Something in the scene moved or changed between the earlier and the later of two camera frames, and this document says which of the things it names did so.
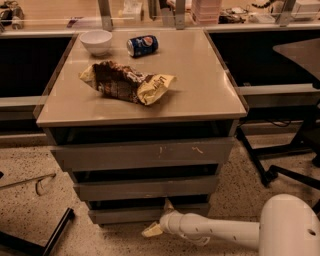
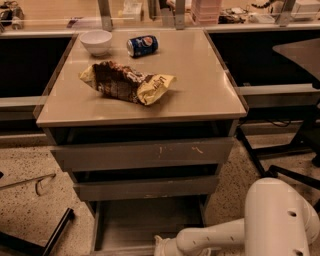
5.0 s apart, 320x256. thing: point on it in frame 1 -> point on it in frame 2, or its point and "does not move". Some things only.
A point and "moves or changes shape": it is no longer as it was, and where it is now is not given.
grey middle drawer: (147, 189) does not move
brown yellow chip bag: (121, 82) does not move
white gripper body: (167, 222) -> (165, 246)
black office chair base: (274, 171) does not move
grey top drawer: (153, 153) does not move
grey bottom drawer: (143, 215) moves or changes shape
